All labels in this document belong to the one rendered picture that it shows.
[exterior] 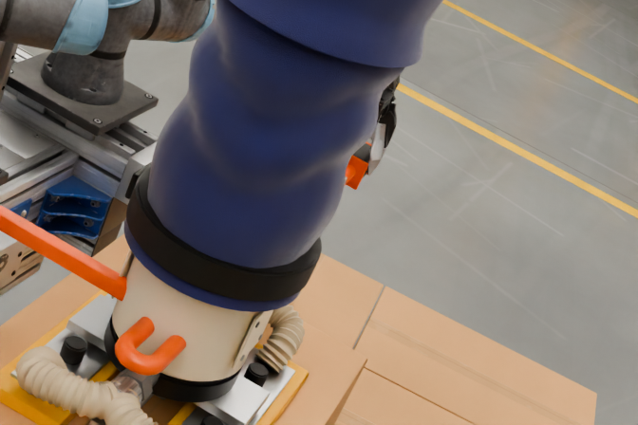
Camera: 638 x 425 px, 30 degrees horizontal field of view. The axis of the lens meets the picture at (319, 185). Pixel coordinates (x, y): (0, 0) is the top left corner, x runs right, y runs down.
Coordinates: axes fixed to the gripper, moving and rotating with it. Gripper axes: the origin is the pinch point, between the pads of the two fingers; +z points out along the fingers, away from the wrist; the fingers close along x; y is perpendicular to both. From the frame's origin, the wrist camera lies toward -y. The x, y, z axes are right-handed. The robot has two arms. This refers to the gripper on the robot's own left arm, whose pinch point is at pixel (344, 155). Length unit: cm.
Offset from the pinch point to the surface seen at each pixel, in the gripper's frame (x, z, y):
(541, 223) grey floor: 43, 122, -316
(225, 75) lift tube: -4, -32, 69
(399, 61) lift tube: 11, -40, 65
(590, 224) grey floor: 63, 123, -343
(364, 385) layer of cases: 17, 67, -46
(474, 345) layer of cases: 36, 67, -86
